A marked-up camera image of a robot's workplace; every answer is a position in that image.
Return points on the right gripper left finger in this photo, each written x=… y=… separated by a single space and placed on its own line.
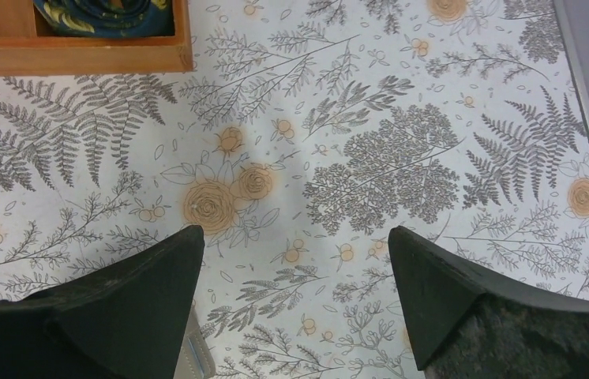
x=126 y=320

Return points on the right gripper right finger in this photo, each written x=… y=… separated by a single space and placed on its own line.
x=467 y=321

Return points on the grey leather card holder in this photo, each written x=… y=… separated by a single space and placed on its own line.
x=195 y=360

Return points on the floral table mat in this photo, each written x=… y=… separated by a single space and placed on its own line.
x=306 y=131

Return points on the orange wooden compartment box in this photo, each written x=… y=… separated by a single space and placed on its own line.
x=29 y=47

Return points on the rolled dark sock bottom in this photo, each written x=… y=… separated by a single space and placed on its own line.
x=108 y=19

